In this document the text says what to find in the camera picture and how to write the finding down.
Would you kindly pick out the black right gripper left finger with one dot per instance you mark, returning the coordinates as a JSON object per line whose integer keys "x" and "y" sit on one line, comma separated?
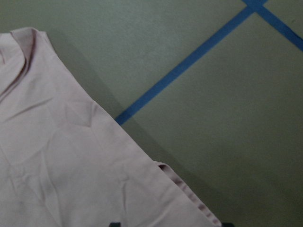
{"x": 115, "y": 224}

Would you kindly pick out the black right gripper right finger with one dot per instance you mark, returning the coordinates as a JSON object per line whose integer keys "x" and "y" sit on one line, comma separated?
{"x": 227, "y": 225}

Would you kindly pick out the pink Snoopy t-shirt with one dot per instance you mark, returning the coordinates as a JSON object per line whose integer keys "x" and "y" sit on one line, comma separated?
{"x": 65, "y": 162}

